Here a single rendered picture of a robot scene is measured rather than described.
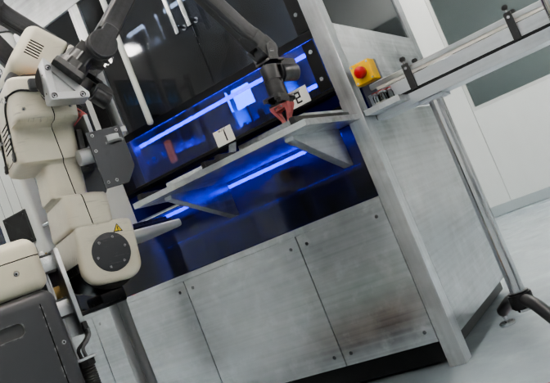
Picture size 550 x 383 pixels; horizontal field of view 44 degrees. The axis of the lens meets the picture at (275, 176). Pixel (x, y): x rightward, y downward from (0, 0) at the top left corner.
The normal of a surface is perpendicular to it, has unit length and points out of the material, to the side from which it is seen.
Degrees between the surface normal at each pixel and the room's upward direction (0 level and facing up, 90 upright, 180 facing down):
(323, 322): 90
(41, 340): 90
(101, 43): 93
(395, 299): 90
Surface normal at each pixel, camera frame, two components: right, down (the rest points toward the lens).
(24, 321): 0.50, -0.28
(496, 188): -0.48, 0.11
